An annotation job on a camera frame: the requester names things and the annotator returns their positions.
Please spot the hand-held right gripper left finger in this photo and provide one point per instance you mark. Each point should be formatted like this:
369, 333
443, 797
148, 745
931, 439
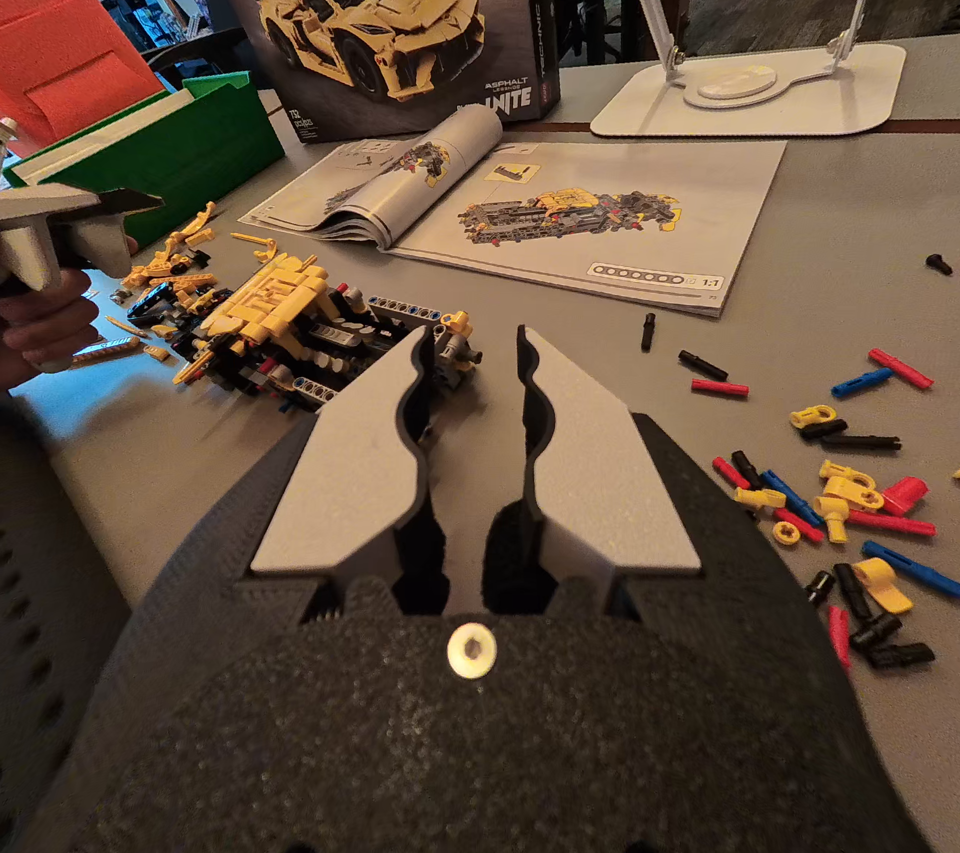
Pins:
345, 493

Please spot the person's left hand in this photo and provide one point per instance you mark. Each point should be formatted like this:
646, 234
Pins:
45, 328

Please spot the partly built toy car model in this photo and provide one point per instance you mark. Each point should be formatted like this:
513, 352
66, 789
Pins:
277, 290

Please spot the black dimpled armrest pad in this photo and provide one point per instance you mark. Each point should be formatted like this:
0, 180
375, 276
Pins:
45, 568

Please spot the grey desk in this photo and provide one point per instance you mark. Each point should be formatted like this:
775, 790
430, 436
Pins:
825, 208

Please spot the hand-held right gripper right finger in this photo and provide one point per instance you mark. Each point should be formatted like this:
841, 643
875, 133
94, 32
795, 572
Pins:
607, 500

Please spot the orange fabric bag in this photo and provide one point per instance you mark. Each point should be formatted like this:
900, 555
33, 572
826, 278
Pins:
60, 43

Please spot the green plastic bin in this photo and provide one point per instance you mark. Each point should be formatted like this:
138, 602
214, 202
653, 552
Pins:
187, 148

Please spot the large scatter of coloured pins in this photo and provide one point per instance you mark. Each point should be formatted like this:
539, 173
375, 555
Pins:
896, 493

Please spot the instruction booklet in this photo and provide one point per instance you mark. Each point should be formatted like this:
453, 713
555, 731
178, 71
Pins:
637, 245

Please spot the white paper bag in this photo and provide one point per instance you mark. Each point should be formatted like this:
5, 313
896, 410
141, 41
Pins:
105, 134

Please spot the pile of yellow body panels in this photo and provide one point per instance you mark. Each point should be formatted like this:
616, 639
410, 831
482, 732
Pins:
180, 239

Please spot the instruction sheet on stand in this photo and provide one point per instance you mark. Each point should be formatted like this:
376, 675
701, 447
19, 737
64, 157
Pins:
825, 95

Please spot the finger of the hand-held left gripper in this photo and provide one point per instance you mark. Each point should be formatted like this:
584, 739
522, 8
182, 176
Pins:
105, 242
30, 204

